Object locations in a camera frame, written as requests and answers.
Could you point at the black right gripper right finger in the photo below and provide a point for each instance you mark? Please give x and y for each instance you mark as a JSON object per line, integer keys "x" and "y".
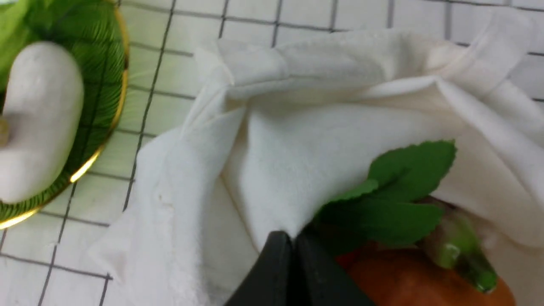
{"x": 320, "y": 281}

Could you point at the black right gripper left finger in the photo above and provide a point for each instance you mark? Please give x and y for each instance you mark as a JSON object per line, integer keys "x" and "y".
{"x": 266, "y": 284}

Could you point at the white cloth bag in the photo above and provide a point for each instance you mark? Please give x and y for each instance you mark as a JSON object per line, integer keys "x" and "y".
{"x": 275, "y": 132}

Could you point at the orange squash vegetable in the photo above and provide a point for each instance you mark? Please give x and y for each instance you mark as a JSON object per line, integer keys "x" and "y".
{"x": 406, "y": 277}

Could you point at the white radish with leaves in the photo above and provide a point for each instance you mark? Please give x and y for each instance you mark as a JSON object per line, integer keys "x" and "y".
{"x": 44, "y": 102}

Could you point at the green leaf-shaped glass plate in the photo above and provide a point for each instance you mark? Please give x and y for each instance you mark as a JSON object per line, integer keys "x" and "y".
{"x": 95, "y": 34}

